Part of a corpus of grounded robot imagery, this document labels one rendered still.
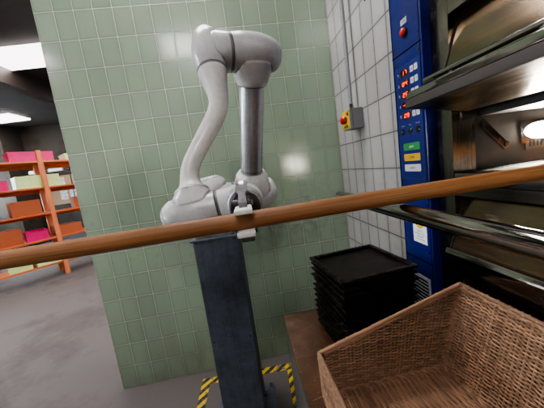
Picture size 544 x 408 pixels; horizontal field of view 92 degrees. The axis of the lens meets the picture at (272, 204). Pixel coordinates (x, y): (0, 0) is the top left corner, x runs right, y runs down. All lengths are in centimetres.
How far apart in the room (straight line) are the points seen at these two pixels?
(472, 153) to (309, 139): 95
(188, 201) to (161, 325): 133
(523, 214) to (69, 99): 202
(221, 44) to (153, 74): 83
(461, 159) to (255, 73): 74
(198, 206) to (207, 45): 55
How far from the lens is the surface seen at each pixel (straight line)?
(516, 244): 37
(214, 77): 95
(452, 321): 104
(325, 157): 173
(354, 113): 144
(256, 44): 106
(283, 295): 185
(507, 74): 70
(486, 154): 106
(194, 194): 75
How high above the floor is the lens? 127
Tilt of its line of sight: 8 degrees down
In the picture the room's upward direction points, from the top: 8 degrees counter-clockwise
